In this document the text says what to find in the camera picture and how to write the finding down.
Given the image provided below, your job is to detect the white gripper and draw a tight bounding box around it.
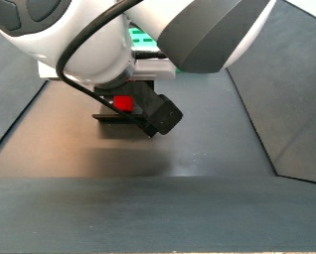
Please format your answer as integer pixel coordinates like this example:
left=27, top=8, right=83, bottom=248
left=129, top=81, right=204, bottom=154
left=38, top=58, right=178, bottom=81

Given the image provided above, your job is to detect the red double-square block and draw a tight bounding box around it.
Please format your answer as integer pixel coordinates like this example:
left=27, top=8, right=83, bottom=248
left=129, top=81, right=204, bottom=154
left=114, top=95, right=134, bottom=112

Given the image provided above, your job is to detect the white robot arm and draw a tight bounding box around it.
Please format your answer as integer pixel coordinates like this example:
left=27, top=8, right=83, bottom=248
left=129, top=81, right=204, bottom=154
left=0, top=0, right=276, bottom=87

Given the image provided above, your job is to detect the green shape-sorting board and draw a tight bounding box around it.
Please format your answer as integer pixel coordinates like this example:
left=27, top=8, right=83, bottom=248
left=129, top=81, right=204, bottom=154
left=129, top=27, right=170, bottom=63

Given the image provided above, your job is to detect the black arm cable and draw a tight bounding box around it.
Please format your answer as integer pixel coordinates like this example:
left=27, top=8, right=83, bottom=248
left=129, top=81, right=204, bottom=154
left=55, top=0, right=154, bottom=137

